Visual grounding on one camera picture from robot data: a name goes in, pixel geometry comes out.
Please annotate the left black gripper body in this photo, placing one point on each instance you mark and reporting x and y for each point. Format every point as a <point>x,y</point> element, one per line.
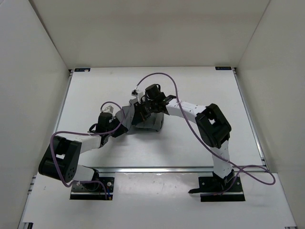
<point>117,132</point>

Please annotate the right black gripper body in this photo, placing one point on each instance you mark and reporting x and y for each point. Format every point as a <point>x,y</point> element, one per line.
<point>145,109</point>

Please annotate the grey pleated skirt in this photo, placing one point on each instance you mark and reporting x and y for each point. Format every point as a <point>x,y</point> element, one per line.
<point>147,121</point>

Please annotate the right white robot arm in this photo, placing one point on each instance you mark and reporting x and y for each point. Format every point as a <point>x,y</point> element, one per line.
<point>213,127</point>

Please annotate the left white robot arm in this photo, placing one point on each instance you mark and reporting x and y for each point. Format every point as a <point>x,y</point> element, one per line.
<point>61,159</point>

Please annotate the right blue corner sticker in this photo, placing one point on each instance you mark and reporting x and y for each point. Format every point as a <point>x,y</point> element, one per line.
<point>223,68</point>

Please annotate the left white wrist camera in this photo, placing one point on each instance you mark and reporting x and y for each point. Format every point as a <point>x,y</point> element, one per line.
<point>109,109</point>

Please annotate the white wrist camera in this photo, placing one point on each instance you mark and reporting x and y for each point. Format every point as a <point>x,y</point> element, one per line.
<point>137,93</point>
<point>109,109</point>

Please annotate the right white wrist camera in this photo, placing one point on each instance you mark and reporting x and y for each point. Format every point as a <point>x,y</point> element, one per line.
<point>137,93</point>

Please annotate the front aluminium rail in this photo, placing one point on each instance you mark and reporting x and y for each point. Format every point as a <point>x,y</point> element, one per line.
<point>154,169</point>

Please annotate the left aluminium table rail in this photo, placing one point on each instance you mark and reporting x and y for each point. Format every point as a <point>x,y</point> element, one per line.
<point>55,108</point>

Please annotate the aluminium table rail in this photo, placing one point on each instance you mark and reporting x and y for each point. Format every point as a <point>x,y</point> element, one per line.
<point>257,141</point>
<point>55,108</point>

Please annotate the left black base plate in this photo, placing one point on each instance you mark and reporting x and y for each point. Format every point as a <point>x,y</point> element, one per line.
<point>94,191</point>

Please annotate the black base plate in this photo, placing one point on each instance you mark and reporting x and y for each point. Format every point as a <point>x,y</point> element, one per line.
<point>94,191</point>
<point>211,190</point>

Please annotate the right aluminium table rail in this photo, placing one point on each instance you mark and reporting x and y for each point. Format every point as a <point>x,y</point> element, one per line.
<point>257,141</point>

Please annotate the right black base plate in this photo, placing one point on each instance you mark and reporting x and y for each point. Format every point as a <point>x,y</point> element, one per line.
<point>211,190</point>

